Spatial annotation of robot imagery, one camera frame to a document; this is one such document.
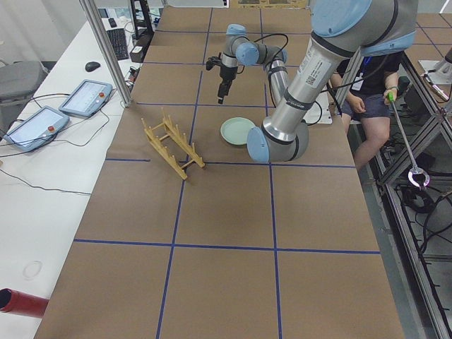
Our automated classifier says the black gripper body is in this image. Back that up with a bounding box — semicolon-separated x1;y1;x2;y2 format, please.
218;65;237;96

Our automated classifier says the pale green plate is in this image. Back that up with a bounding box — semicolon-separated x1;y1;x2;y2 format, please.
220;117;255;146

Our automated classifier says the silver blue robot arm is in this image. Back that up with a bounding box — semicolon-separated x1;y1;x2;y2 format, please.
206;1;418;162

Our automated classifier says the wooden dish rack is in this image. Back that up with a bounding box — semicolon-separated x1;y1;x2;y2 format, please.
141;109;206;180

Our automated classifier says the black box on desk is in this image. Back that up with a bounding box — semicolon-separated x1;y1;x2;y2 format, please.
129;46;145;64

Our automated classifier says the black keyboard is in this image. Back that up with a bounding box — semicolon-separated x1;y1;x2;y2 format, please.
106;28;129;60

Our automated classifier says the far teach pendant tablet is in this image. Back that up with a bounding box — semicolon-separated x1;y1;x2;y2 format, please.
59;79;113;117

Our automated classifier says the teach pendant tablet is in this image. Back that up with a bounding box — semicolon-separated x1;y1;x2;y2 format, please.
59;79;113;117
4;106;69;151

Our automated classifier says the black computer mouse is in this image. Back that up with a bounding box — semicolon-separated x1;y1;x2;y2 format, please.
85;61;100;73

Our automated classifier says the seated person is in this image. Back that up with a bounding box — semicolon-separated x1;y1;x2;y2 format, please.
341;52;403;170

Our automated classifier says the near teach pendant tablet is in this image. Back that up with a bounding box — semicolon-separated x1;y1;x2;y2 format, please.
4;106;69;151

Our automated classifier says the grey office chair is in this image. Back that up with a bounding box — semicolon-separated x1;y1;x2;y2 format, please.
1;61;48;106

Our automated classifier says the red cylinder tube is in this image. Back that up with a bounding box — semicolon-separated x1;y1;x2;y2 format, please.
1;288;49;318

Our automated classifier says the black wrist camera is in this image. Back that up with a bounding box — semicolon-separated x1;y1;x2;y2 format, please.
206;56;222;71

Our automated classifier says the aluminium frame post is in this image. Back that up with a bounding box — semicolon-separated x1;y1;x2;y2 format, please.
79;0;131;107

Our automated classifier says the green handled reacher grabber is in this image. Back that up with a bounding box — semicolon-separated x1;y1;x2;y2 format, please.
386;90;430;190

